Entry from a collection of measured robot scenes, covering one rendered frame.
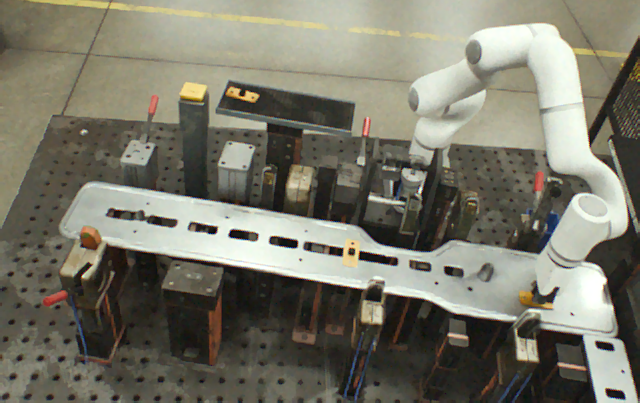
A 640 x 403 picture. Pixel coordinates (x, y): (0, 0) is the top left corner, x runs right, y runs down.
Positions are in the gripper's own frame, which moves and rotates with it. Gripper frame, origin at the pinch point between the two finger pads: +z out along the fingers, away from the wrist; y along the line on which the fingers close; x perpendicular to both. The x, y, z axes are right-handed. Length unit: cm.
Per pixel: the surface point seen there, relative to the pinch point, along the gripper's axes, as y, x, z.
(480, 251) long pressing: -12.9, -13.1, 3.3
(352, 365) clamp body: 16.0, -41.7, 19.7
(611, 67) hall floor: -288, 124, 104
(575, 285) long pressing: -7.1, 11.3, 3.3
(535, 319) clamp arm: 13.3, -5.4, -7.6
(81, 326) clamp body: 17, -108, 21
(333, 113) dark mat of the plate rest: -39, -57, -12
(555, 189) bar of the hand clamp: -17.7, -0.5, -18.3
